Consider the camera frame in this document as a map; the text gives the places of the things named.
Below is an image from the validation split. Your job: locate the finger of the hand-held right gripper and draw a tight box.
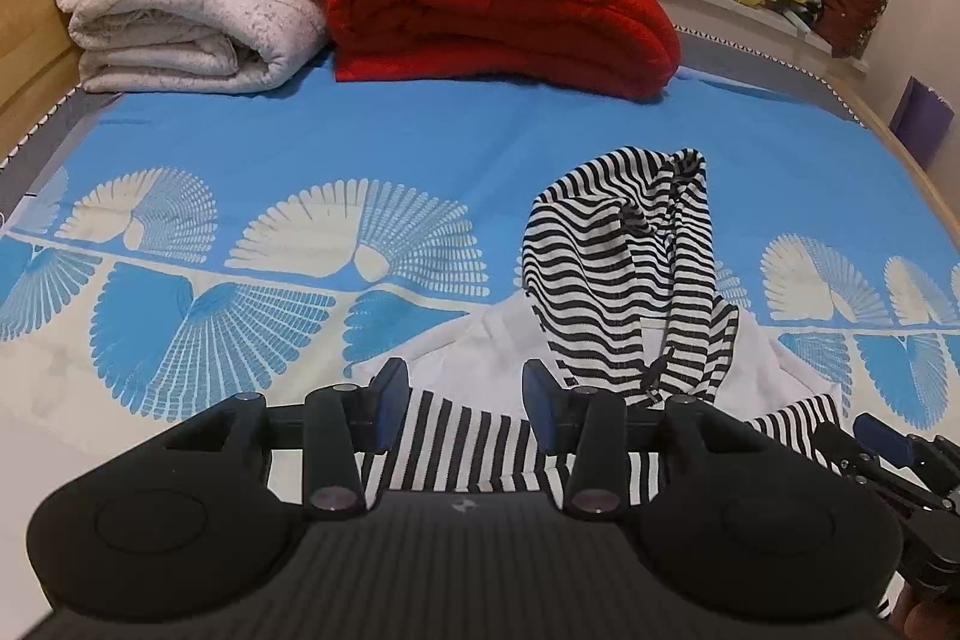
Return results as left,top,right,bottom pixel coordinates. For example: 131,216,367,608
812,421,957,515
853,412,960,470

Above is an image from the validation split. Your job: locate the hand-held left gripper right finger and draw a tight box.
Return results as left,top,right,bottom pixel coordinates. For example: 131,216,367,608
521,357,766,519

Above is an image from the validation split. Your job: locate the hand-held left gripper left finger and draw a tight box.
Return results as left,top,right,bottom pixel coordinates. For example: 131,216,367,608
169,357,411,517

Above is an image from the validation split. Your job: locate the black white striped hoodie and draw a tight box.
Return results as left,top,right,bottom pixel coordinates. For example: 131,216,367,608
352,145,852,513

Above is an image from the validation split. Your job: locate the blue cream fan-print bed sheet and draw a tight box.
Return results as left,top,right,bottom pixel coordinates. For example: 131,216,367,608
0,59,960,611

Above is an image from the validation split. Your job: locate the purple box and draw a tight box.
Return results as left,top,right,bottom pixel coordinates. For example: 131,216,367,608
889,76,960,172

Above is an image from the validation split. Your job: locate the red folded blanket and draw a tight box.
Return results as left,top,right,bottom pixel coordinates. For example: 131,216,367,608
326,0,682,101

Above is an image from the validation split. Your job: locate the dark red cushion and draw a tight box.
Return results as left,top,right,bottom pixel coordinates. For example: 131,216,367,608
811,0,897,60

